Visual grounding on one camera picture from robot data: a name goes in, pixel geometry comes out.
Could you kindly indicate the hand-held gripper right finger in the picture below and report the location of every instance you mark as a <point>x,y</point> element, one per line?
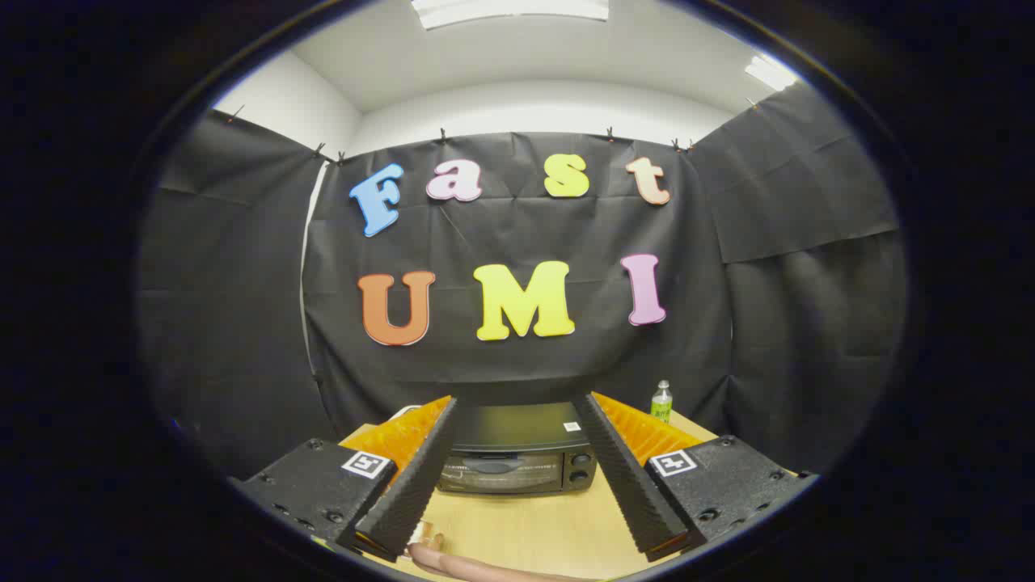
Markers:
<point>627,477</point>

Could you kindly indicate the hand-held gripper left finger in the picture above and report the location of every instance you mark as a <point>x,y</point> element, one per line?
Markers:
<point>420,477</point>

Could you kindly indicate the black toaster oven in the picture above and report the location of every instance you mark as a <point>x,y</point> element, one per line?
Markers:
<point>517,428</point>

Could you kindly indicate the green plastic bottle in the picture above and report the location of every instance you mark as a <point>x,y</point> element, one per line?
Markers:
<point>661,404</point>

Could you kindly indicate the black backdrop cloth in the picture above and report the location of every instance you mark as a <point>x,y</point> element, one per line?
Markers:
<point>501,234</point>

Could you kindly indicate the ceiling light panel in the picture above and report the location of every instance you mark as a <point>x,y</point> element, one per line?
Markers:
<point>509,10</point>
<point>772,73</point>

